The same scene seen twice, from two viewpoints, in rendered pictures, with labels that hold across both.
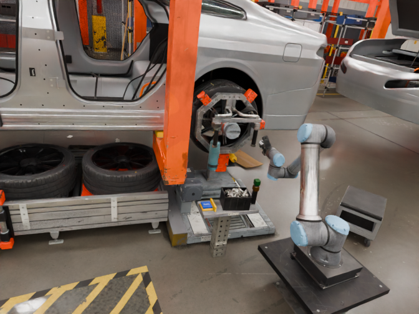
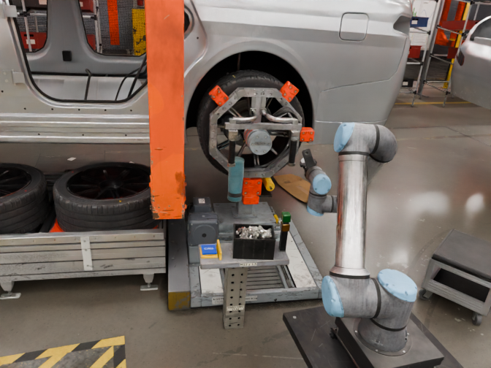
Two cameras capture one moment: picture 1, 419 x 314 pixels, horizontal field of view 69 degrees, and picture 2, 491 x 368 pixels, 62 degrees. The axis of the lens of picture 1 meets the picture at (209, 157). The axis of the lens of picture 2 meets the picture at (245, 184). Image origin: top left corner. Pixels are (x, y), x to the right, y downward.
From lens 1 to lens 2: 0.49 m
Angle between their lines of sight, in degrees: 8
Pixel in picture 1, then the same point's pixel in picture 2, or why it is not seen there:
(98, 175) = (68, 204)
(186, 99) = (173, 93)
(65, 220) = (18, 266)
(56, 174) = (11, 202)
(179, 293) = not seen: outside the picture
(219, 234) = (231, 295)
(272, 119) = (329, 128)
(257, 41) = (297, 11)
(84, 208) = (44, 250)
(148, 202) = (134, 244)
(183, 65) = (164, 40)
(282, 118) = not seen: hidden behind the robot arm
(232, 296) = not seen: outside the picture
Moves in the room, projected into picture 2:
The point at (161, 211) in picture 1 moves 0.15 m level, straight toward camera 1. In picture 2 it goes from (155, 258) to (150, 275)
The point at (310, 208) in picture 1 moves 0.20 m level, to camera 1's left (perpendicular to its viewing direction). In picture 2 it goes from (350, 256) to (296, 247)
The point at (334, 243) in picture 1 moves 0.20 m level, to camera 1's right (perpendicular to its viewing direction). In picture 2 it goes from (391, 315) to (447, 325)
